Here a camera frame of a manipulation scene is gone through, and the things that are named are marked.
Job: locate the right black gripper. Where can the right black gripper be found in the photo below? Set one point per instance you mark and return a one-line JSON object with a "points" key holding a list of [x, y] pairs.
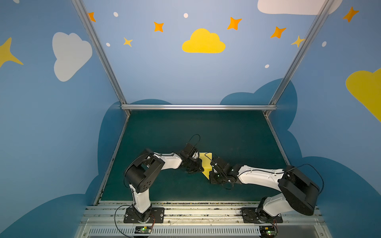
{"points": [[217, 172]]}

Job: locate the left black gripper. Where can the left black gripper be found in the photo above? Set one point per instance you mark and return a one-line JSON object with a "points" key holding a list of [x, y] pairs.
{"points": [[193, 163]]}

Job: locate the yellow square paper sheet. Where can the yellow square paper sheet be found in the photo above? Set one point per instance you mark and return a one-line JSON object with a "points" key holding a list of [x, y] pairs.
{"points": [[207, 168]]}

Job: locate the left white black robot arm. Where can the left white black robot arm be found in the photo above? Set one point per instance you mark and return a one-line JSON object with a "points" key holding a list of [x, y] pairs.
{"points": [[144, 170]]}

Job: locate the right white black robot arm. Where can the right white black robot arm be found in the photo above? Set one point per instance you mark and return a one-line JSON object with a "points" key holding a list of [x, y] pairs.
{"points": [[297, 191]]}

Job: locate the right green circuit board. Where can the right green circuit board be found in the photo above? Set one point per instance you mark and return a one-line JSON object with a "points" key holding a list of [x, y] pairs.
{"points": [[267, 232]]}

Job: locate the green circuit board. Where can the green circuit board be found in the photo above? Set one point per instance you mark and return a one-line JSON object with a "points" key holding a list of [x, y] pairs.
{"points": [[142, 230], [267, 232]]}

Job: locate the left green circuit board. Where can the left green circuit board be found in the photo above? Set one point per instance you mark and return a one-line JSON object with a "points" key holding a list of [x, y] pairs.
{"points": [[142, 230]]}

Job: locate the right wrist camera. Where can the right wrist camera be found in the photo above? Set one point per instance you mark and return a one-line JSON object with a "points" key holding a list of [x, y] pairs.
{"points": [[220, 163]]}

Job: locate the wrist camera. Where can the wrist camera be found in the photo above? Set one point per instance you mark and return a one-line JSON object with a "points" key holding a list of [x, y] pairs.
{"points": [[220, 163], [190, 152]]}

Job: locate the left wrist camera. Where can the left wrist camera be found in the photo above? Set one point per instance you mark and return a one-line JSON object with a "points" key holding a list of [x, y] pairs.
{"points": [[190, 152]]}

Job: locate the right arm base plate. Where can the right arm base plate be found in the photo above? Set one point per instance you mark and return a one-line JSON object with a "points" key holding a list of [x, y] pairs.
{"points": [[252, 215]]}

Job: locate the white slotted cable duct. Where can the white slotted cable duct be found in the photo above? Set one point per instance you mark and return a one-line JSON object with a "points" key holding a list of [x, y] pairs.
{"points": [[166, 231]]}

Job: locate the rear aluminium frame crossbar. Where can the rear aluminium frame crossbar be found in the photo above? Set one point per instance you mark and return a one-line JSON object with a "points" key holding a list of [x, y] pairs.
{"points": [[199, 107]]}

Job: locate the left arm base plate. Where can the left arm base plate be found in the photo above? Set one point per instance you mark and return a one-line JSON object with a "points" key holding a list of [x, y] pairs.
{"points": [[151, 215]]}

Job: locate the front aluminium rail bed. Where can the front aluminium rail bed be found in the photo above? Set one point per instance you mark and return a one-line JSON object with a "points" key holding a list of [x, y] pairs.
{"points": [[200, 213]]}

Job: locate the left aluminium frame post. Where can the left aluminium frame post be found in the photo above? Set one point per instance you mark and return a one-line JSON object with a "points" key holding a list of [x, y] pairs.
{"points": [[87, 23]]}

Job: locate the aluminium frame post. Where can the aluminium frame post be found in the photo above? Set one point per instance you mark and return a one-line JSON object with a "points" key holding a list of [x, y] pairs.
{"points": [[309, 38], [87, 23]]}

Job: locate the right aluminium frame post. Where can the right aluminium frame post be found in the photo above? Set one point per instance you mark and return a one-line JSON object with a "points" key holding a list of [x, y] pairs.
{"points": [[309, 38]]}

